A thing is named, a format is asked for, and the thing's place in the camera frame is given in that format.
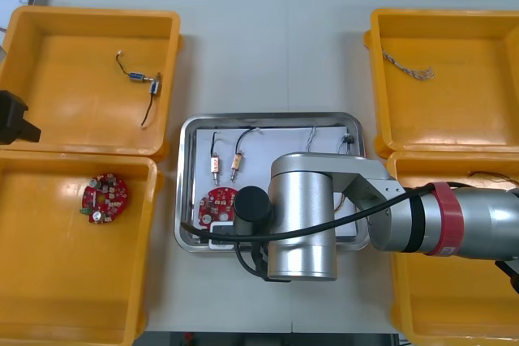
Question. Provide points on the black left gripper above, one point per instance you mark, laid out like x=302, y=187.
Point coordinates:
x=10, y=115

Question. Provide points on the silver and black right arm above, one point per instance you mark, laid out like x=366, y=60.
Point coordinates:
x=304, y=216

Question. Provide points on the yellow-orange plastic bin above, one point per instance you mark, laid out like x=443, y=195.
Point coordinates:
x=446, y=301
x=81, y=103
x=446, y=111
x=61, y=281

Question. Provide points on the round red circuit board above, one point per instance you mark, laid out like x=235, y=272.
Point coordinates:
x=217, y=204
x=106, y=199

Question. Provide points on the metal solenoid with blue label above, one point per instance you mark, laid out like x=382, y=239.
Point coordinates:
x=154, y=87
x=135, y=76

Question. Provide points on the metal solenoid with pale label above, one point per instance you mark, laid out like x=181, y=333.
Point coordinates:
x=215, y=163
x=237, y=161

